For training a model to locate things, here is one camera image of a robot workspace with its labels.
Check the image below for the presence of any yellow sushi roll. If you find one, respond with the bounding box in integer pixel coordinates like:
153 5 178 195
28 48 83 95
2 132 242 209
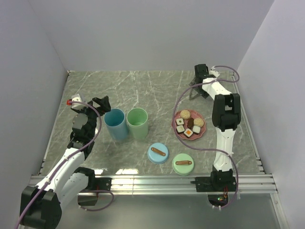
176 125 185 134

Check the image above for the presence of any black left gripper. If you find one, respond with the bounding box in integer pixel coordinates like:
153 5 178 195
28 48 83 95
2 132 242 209
75 96 110 138

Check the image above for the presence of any pink dotted plate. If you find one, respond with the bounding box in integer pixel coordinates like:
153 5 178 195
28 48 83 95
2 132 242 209
172 109 206 141

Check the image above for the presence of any green sushi roll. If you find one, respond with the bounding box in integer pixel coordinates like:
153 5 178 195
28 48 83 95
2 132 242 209
175 118 184 125

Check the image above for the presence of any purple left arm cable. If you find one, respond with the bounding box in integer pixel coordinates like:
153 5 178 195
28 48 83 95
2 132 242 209
14 101 115 229

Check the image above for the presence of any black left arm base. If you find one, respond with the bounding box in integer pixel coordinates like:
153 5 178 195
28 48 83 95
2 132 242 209
88 177 112 191

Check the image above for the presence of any orange centre sushi roll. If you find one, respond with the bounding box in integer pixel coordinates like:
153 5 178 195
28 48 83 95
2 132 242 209
183 128 193 138

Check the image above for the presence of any cream steamed bun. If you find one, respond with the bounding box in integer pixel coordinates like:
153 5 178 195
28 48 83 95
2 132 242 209
180 109 191 120
193 117 205 127

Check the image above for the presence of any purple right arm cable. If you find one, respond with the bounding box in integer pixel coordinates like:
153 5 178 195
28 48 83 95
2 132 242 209
172 65 240 209

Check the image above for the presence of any aluminium table edge rail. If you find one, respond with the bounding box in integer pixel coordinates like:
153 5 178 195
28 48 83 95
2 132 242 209
230 71 265 174

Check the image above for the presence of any white rice sushi piece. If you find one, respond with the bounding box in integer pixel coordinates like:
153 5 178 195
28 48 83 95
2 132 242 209
192 125 201 135

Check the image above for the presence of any green cylindrical lunch container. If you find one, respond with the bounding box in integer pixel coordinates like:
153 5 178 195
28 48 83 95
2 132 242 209
126 108 149 140

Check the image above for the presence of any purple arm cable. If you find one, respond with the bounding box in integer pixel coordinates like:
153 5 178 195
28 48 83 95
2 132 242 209
14 101 115 229
172 65 240 209

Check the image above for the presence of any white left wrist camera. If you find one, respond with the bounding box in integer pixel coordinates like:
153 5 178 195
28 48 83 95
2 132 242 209
66 94 87 110

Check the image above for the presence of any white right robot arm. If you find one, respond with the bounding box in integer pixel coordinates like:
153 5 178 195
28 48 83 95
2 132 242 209
193 64 241 173

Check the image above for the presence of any blue lid with handle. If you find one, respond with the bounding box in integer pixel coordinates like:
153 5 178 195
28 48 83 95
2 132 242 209
147 143 169 164

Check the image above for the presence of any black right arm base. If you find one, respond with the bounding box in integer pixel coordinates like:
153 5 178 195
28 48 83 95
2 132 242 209
190 169 237 192

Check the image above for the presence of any green lid with handle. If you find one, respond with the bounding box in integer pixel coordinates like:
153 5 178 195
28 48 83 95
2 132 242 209
172 153 194 176

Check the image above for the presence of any blue cylindrical lunch container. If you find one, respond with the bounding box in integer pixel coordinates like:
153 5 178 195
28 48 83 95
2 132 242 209
104 108 128 141

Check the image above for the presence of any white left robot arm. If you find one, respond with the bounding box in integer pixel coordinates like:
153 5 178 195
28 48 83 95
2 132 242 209
15 94 111 229

